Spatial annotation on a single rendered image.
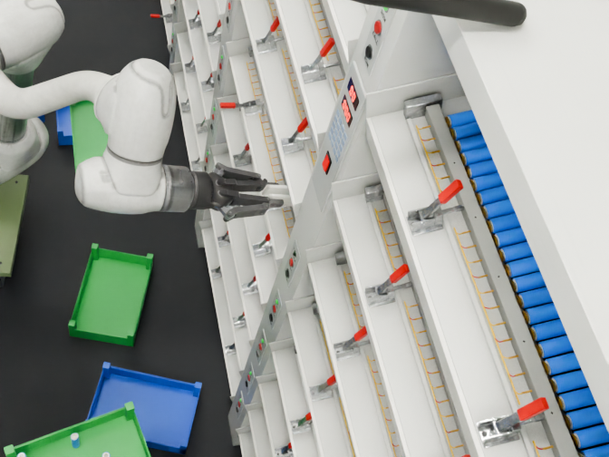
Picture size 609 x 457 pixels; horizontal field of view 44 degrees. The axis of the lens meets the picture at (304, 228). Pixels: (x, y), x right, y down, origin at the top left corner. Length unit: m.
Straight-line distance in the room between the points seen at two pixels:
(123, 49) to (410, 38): 2.36
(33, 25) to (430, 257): 1.17
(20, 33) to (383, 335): 1.10
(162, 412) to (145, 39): 1.57
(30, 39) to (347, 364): 1.03
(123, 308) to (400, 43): 1.76
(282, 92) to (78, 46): 1.75
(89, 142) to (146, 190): 1.45
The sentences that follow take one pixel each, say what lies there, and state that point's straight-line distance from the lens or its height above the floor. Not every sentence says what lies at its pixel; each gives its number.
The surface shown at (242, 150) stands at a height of 0.74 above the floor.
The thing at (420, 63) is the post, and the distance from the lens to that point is 1.00.
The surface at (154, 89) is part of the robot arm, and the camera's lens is 1.33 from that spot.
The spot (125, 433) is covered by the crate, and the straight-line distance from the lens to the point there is 1.98.
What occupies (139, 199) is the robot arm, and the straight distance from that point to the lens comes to 1.42.
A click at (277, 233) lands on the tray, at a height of 0.94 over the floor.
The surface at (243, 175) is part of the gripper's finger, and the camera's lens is 1.56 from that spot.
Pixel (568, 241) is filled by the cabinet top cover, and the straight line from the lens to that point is 0.69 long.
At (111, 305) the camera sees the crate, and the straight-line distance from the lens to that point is 2.56.
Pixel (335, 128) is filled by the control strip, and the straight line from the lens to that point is 1.16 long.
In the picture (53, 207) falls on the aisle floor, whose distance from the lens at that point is 2.76.
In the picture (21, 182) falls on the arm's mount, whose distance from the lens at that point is 2.55.
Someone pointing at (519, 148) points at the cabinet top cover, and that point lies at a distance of 0.73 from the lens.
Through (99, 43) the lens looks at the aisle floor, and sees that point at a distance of 3.26.
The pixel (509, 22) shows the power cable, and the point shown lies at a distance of 0.83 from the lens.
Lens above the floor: 2.30
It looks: 56 degrees down
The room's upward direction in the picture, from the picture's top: 20 degrees clockwise
